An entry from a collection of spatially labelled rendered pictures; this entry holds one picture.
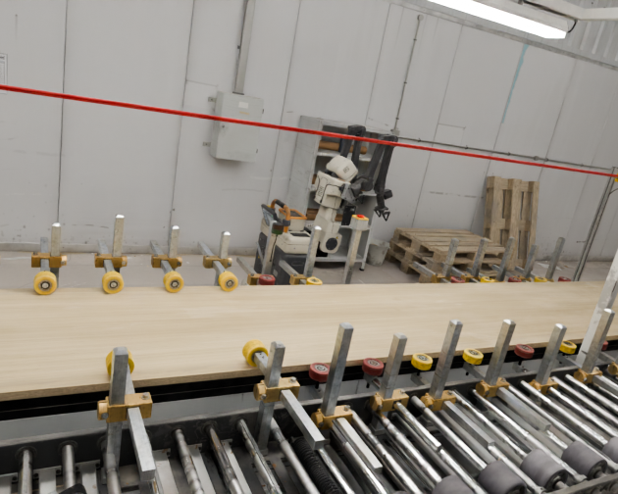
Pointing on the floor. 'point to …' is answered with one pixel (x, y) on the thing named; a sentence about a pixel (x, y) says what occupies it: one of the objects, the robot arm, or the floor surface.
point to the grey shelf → (301, 197)
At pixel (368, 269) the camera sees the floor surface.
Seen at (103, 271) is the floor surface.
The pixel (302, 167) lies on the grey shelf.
